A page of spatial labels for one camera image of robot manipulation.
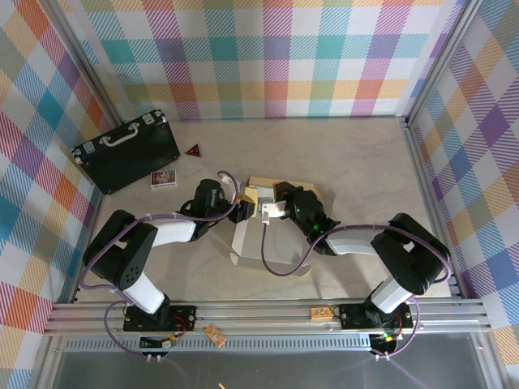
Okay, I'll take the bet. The cream paper box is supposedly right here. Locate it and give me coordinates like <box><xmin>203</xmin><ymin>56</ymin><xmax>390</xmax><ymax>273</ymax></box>
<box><xmin>229</xmin><ymin>175</ymin><xmax>336</xmax><ymax>278</ymax></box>

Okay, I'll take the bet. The small picture card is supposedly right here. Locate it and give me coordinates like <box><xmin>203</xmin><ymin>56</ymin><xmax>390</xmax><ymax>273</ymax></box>
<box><xmin>149</xmin><ymin>169</ymin><xmax>178</xmax><ymax>190</ymax></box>

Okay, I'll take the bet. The small printed wooden block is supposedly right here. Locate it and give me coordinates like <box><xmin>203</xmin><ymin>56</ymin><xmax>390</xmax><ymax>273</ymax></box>
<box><xmin>309</xmin><ymin>306</ymin><xmax>335</xmax><ymax>322</ymax></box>

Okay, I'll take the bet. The perforated metal strip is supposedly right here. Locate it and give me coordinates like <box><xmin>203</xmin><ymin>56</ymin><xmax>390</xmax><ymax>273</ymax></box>
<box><xmin>63</xmin><ymin>339</ymin><xmax>375</xmax><ymax>353</ymax></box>

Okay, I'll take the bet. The green lit electronics board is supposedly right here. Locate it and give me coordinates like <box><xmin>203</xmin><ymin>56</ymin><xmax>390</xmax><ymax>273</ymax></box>
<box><xmin>370</xmin><ymin>329</ymin><xmax>401</xmax><ymax>346</ymax></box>

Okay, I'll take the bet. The grey metal sheet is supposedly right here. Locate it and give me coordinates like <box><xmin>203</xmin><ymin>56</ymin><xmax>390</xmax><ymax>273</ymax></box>
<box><xmin>38</xmin><ymin>336</ymin><xmax>508</xmax><ymax>389</ymax></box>

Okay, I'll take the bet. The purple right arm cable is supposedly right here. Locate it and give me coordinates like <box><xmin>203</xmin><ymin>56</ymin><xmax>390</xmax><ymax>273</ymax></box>
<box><xmin>260</xmin><ymin>221</ymin><xmax>453</xmax><ymax>361</ymax></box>

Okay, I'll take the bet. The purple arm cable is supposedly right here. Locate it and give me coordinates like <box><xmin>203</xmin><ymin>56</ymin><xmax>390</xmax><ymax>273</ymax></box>
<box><xmin>79</xmin><ymin>169</ymin><xmax>244</xmax><ymax>361</ymax></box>
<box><xmin>260</xmin><ymin>221</ymin><xmax>453</xmax><ymax>361</ymax></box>

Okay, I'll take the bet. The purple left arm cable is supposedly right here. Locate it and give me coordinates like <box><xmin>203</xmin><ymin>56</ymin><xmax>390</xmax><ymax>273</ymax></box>
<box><xmin>79</xmin><ymin>169</ymin><xmax>244</xmax><ymax>361</ymax></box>

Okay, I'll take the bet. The black briefcase with white handle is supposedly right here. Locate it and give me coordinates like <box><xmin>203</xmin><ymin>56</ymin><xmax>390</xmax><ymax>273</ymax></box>
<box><xmin>71</xmin><ymin>109</ymin><xmax>182</xmax><ymax>196</ymax></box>

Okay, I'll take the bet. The aluminium frame rail with mounts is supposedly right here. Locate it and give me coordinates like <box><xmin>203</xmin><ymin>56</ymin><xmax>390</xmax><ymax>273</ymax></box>
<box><xmin>44</xmin><ymin>301</ymin><xmax>492</xmax><ymax>338</ymax></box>

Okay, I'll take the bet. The aluminium side rail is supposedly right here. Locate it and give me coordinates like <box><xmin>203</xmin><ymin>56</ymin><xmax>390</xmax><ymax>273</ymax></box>
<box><xmin>400</xmin><ymin>115</ymin><xmax>464</xmax><ymax>301</ymax></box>
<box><xmin>71</xmin><ymin>186</ymin><xmax>105</xmax><ymax>303</ymax></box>

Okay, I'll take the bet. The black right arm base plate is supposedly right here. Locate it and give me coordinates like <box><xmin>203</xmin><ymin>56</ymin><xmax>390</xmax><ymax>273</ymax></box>
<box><xmin>338</xmin><ymin>302</ymin><xmax>415</xmax><ymax>331</ymax></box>

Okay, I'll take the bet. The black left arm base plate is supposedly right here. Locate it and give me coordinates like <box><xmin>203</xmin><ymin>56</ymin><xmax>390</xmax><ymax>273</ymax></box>
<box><xmin>122</xmin><ymin>304</ymin><xmax>199</xmax><ymax>333</ymax></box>

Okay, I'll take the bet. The small electronics module with wires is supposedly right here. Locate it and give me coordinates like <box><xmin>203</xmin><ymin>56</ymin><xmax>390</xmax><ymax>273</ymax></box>
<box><xmin>139</xmin><ymin>333</ymin><xmax>181</xmax><ymax>353</ymax></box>

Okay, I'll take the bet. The aluminium frame post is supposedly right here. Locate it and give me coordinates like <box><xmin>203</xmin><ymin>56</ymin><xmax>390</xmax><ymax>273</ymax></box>
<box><xmin>402</xmin><ymin>0</ymin><xmax>488</xmax><ymax>126</ymax></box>
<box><xmin>50</xmin><ymin>0</ymin><xmax>128</xmax><ymax>125</ymax></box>

